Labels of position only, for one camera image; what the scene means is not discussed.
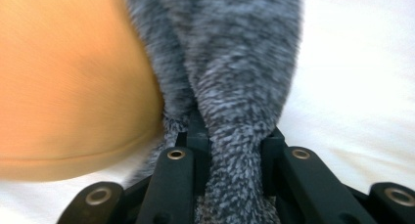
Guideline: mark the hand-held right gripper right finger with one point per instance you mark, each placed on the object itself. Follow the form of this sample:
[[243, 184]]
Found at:
[[273, 147]]

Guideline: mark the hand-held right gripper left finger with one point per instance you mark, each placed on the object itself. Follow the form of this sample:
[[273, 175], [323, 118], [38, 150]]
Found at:
[[197, 142]]

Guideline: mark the grey fluffy cloth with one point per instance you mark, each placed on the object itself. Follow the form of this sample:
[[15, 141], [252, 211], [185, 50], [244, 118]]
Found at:
[[235, 70]]

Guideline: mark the orange plush toy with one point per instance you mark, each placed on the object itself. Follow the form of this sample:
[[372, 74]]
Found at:
[[71, 87]]

